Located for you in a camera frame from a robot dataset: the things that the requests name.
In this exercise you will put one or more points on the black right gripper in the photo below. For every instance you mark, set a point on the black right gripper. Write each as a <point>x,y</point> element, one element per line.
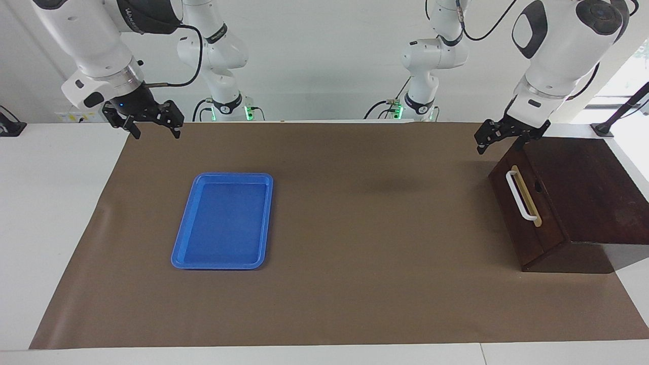
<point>134,104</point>

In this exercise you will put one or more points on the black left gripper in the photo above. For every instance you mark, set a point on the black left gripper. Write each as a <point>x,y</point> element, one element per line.
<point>527,126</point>

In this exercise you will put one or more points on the wooden drawer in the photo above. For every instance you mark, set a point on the wooden drawer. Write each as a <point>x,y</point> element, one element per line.
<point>522,238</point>

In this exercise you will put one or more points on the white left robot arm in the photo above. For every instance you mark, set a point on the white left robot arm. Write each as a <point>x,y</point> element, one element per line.
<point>563,56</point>

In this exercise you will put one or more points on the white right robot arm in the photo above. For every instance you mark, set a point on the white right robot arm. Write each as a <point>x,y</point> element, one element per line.
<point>86,40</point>

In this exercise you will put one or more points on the dark brown wooden cabinet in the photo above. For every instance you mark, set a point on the dark brown wooden cabinet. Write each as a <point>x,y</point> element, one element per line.
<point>583,192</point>

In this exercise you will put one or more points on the black clamp stand with rod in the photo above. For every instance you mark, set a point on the black clamp stand with rod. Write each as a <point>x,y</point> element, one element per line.
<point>621,109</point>

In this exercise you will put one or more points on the small black table clamp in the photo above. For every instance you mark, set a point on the small black table clamp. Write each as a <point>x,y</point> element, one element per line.
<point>10,126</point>

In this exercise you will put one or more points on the blue plastic tray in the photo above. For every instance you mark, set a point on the blue plastic tray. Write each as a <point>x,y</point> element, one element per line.
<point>225,223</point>

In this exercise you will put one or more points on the brown paper table mat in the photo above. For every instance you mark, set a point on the brown paper table mat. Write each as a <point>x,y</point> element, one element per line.
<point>365,253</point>

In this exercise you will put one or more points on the white wall outlet box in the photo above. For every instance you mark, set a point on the white wall outlet box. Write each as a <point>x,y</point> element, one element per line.
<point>71,116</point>

